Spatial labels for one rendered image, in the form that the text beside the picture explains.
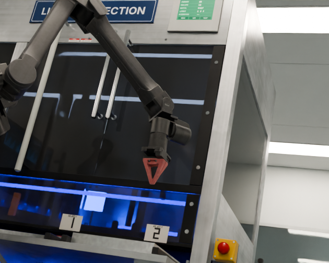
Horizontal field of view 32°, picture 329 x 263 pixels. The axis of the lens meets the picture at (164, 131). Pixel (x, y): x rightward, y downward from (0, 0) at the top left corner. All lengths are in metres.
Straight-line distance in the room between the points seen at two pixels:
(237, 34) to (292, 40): 2.12
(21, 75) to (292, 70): 3.48
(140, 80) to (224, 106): 0.49
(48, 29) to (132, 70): 0.28
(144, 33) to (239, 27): 0.40
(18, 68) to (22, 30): 1.16
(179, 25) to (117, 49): 0.64
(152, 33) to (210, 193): 0.75
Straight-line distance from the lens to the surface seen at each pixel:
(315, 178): 6.90
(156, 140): 1.73
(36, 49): 1.66
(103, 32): 1.82
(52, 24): 1.74
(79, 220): 2.19
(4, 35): 2.76
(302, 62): 4.69
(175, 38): 2.38
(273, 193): 6.88
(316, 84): 5.01
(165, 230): 2.06
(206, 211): 2.04
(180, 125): 1.80
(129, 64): 1.79
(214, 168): 2.09
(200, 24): 2.38
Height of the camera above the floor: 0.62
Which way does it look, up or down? 21 degrees up
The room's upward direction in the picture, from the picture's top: 11 degrees clockwise
